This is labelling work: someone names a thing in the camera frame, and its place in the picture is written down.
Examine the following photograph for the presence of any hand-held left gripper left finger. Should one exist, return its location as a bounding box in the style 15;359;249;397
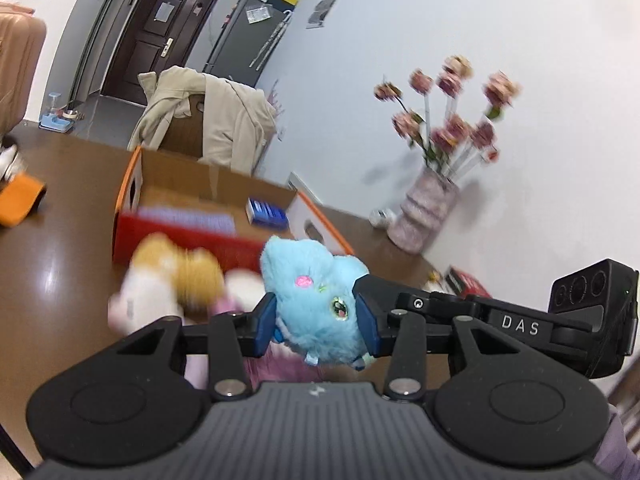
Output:
116;292;278;402

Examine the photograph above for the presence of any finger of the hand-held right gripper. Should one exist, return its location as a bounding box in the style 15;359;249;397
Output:
352;275;554;350

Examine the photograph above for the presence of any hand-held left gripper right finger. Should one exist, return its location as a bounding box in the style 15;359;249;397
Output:
355;294;525;404

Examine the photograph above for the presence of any blue plush toy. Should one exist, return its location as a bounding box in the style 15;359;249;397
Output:
259;234;373;372

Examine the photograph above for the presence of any white and yellow plush rabbit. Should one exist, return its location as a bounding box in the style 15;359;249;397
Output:
107;234;226;335

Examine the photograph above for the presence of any red and orange cardboard box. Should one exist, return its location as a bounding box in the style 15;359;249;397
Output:
112;146;356;281

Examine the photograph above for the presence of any pink and white plush toy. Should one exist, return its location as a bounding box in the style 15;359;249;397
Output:
212;269;268;317

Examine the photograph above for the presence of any small white bottle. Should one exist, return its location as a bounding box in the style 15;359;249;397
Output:
369;207;398;230

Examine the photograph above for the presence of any small blue box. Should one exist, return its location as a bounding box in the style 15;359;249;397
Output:
246;197;290;231

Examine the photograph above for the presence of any purple knitted towel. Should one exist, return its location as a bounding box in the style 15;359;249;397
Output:
137;205;236;237

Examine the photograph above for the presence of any pink ribbed vase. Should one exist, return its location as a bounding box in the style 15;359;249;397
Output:
387;166;460;255

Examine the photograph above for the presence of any bunch of dried roses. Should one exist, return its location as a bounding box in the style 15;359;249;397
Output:
374;55;523;181

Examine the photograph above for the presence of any brown chair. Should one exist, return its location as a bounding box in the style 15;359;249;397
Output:
159;94;207;161

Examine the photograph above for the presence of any beige jacket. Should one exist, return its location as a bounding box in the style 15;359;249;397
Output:
127;66;278;177

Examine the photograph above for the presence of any orange cloth item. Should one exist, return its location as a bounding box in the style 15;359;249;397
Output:
0;172;47;228

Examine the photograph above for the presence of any grey refrigerator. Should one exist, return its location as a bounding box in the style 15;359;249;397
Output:
202;0;297;88

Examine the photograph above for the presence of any folded umbrella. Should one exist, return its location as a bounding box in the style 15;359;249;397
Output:
250;10;293;72

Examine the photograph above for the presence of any blue pet feeder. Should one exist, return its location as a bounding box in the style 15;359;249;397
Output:
39;92;81;133

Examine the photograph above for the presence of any dark brown door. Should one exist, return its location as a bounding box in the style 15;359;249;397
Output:
101;0;223;107

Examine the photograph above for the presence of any white rounded object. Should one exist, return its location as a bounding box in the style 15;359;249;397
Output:
0;142;23;181

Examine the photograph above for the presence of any pink suitcase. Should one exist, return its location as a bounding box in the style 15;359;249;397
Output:
0;1;47;136

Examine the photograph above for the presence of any wall poster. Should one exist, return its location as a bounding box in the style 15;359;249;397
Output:
305;0;342;29

